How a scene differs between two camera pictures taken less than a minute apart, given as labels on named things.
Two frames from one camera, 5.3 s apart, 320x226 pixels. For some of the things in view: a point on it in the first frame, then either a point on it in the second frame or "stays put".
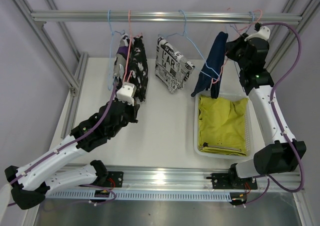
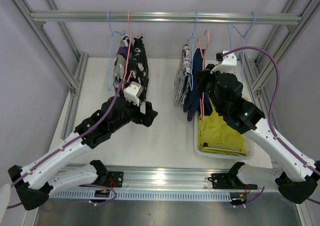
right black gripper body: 237,51 -> 207,82
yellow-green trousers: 221,126 stays put
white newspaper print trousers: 172,70 -> 183,72
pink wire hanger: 239,31 -> 202,103
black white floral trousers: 139,68 stays put
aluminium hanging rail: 280,18 stays put
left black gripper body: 129,113 -> 140,118
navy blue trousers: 211,74 -> 195,102
